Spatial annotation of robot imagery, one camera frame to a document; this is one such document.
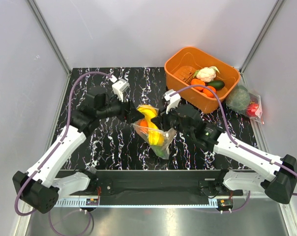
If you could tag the green fake cucumber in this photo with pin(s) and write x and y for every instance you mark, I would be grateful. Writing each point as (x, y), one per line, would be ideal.
(159, 151)

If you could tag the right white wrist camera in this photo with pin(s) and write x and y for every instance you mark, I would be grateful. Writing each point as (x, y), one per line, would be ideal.
(172, 98)

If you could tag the dark green fake avocado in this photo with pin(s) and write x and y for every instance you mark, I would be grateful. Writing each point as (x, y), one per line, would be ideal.
(217, 84)

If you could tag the slotted cable duct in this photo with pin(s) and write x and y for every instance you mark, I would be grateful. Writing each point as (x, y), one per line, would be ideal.
(110, 202)

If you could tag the green fake melon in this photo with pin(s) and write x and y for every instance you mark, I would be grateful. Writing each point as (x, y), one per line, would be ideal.
(238, 99)

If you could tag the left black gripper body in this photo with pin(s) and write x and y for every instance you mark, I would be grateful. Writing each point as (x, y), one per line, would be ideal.
(123, 114)

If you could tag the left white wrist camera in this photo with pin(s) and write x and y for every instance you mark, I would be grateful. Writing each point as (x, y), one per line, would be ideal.
(119, 87)

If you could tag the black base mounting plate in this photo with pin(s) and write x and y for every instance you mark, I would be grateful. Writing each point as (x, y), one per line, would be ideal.
(157, 184)

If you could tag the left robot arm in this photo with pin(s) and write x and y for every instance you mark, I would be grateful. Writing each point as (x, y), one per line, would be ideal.
(38, 186)

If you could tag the white fake cauliflower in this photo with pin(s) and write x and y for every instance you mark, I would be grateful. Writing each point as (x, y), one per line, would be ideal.
(206, 74)

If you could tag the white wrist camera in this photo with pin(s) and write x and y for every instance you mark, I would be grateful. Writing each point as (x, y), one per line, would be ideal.
(172, 98)
(119, 87)

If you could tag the yellow fake bananas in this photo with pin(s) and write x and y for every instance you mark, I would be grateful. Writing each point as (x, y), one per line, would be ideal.
(155, 138)

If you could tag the red fake apple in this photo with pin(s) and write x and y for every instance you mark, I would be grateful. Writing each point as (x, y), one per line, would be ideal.
(251, 109)

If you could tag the clear polka dot zip bag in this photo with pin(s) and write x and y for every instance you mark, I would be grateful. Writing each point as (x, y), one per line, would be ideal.
(168, 135)

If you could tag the orange plastic basket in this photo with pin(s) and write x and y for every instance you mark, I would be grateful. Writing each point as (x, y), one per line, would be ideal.
(191, 66)

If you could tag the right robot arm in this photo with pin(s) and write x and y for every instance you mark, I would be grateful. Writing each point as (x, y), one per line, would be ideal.
(271, 174)

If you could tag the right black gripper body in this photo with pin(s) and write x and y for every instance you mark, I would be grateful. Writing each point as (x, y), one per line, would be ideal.
(171, 121)

